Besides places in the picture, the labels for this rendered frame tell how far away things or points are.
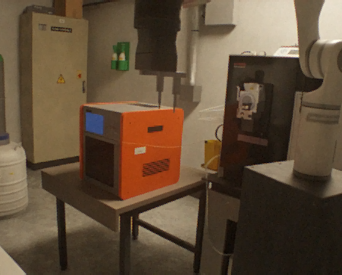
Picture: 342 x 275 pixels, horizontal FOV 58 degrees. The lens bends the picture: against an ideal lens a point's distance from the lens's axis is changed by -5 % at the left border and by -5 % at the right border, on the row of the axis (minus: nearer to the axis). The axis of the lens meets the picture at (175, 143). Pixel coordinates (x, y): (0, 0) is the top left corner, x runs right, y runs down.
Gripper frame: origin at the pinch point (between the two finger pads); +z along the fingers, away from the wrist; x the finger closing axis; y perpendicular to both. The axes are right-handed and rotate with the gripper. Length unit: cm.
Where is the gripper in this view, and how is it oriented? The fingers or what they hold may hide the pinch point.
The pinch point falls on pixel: (166, 110)
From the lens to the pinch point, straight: 54.8
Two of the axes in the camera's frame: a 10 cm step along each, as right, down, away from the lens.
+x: 5.0, 2.2, -8.4
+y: -8.6, 0.6, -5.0
